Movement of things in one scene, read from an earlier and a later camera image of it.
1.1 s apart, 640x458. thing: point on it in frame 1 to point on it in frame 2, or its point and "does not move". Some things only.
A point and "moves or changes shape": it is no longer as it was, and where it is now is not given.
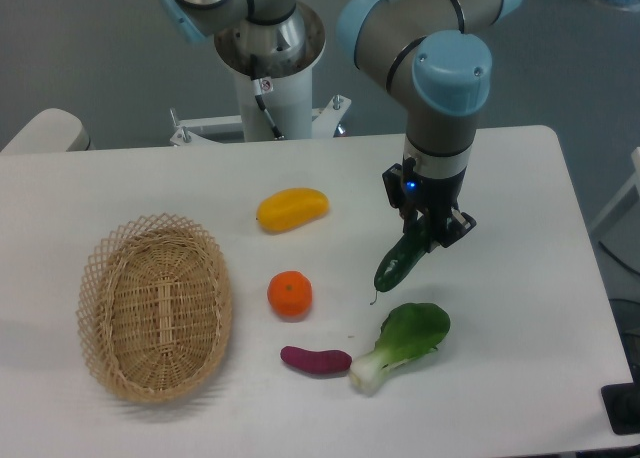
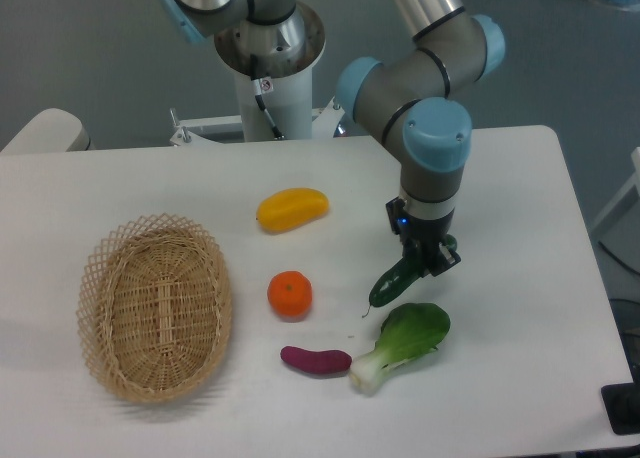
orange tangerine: x=289 y=293 does not move
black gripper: x=436 y=198 to x=420 y=238
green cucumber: x=403 y=256 moves or changes shape
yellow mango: x=290 y=208 does not move
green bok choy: x=408 y=331 does not move
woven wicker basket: x=154 y=307 does not move
